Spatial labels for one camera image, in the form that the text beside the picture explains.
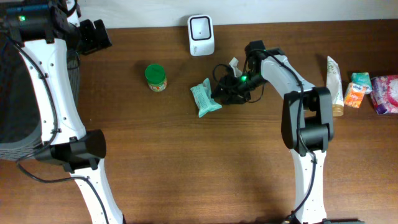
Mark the teal white tissue pack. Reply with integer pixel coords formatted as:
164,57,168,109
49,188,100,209
351,72,373,94

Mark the green lid glass jar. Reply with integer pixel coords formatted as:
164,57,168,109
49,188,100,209
145,64,167,92

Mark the orange tissue pack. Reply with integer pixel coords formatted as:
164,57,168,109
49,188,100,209
343,82,366,108

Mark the white gold cap tube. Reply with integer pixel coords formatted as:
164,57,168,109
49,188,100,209
326,56,345,117

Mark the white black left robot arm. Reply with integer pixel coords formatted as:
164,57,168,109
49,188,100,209
1,1,125,223

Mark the grey plastic mesh basket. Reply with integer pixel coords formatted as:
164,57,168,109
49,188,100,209
1,35,87,162

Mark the teal wet wipes pack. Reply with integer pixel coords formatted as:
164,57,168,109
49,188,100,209
190,78,222,118

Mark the white barcode scanner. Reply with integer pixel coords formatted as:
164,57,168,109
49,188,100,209
187,14,215,57

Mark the purple red snack bag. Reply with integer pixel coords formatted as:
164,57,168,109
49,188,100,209
371,75,397,114

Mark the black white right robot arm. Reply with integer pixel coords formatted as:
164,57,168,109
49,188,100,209
211,40,334,223

